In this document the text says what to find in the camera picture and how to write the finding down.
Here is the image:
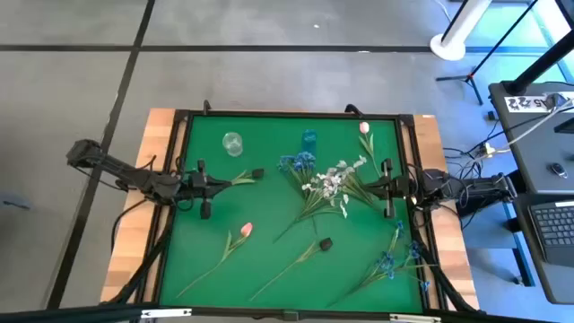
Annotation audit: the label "black artificial tulip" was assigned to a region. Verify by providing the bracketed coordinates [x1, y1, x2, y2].
[248, 237, 335, 302]
[229, 167, 265, 187]

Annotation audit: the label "white desk cable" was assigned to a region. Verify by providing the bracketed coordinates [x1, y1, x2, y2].
[488, 100, 574, 156]

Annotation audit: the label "black tripod stand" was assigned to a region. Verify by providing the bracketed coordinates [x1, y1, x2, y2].
[435, 0, 540, 107]

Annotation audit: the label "pink artificial tulip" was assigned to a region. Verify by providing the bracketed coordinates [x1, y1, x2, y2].
[357, 120, 384, 179]
[176, 222, 255, 300]

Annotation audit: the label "black laptop keyboard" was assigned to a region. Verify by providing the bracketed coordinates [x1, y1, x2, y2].
[527, 200, 574, 269]

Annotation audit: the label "black table frame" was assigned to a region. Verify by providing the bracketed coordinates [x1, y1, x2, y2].
[136, 109, 449, 320]

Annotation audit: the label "clear glass vase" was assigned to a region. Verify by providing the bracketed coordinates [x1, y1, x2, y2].
[222, 131, 245, 158]

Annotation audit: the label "blue glass vase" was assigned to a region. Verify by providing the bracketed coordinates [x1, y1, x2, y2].
[300, 128, 318, 156]

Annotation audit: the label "black rig bar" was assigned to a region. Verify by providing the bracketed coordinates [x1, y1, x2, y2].
[0, 303, 574, 323]

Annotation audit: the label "green table mat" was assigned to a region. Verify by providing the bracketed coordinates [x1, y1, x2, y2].
[157, 114, 425, 315]

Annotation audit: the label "sparse blue flower bunch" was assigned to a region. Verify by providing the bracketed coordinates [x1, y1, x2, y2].
[326, 219, 434, 310]

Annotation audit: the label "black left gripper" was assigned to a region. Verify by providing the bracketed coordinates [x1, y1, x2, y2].
[177, 158, 236, 221]

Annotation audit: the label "black floor cable tangle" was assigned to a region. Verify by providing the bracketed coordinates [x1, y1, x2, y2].
[442, 115, 515, 180]

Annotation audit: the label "white round-base pole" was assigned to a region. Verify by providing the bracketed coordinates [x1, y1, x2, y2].
[429, 0, 494, 62]

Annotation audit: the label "blue desk leg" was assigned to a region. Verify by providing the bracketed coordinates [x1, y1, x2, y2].
[500, 200, 537, 288]

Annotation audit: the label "black desk device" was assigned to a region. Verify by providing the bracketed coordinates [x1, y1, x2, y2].
[552, 116, 574, 135]

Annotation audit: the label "white printed label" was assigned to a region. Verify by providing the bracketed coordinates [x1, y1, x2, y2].
[504, 92, 574, 114]

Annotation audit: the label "thin black cable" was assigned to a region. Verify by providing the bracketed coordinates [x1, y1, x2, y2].
[109, 196, 150, 243]

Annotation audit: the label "black desk pole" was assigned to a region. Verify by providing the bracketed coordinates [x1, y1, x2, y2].
[501, 27, 574, 96]

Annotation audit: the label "dense blue flower bunch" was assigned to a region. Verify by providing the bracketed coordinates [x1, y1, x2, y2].
[276, 151, 319, 237]

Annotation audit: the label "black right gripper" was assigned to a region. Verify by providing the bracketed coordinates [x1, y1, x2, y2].
[364, 157, 413, 220]

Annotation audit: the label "black cable conduit bundle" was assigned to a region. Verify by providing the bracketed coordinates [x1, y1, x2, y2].
[105, 214, 174, 307]
[411, 219, 479, 314]

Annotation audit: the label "white flower bunch pink centres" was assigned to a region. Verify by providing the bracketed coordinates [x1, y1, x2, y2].
[273, 168, 352, 244]

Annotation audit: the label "grey desk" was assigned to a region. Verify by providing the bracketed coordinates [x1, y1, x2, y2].
[487, 81, 574, 306]

